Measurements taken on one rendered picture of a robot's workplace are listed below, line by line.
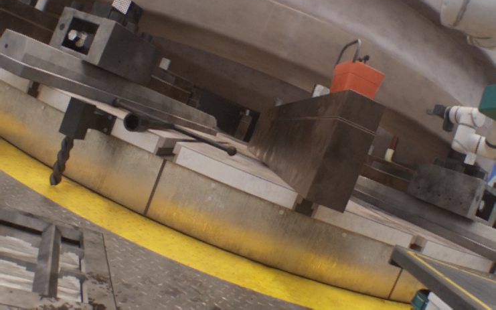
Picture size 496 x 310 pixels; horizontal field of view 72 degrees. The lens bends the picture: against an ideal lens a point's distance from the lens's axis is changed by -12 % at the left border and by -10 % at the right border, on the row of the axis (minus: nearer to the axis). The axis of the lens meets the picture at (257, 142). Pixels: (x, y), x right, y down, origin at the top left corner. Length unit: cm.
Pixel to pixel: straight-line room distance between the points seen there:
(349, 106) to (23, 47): 122
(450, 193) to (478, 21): 145
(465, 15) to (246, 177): 88
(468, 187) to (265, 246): 121
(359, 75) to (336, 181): 38
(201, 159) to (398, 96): 120
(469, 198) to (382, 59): 87
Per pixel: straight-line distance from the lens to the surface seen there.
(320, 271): 153
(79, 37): 194
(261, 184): 136
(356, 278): 161
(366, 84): 136
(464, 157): 239
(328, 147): 120
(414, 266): 82
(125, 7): 203
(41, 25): 289
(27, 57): 162
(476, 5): 90
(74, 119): 135
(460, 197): 220
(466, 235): 223
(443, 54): 259
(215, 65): 633
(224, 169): 135
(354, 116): 122
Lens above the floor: 43
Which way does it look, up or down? 1 degrees down
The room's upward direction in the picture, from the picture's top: 22 degrees clockwise
